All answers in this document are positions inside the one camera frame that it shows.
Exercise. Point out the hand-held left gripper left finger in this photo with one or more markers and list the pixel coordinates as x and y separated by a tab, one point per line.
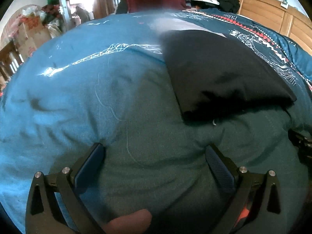
89	165

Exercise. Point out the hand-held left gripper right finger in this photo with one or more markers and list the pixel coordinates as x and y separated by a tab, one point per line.
219	167

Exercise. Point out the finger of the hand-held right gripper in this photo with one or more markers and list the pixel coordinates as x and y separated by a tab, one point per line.
302	141

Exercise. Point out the black garment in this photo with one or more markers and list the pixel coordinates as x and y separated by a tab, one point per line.
219	73

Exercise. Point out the blue printed blanket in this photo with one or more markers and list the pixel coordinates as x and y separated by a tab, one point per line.
85	97

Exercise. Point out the reddish blurred object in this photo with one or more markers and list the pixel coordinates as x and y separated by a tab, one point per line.
129	221

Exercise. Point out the wooden headboard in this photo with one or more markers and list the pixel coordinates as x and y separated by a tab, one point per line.
273	14

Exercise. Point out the cardboard boxes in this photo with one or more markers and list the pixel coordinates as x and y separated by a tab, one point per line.
31	40

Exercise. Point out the pile of bags and clutter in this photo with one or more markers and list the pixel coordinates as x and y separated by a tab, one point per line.
41	14

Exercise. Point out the white wall socket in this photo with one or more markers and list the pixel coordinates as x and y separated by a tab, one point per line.
284	3

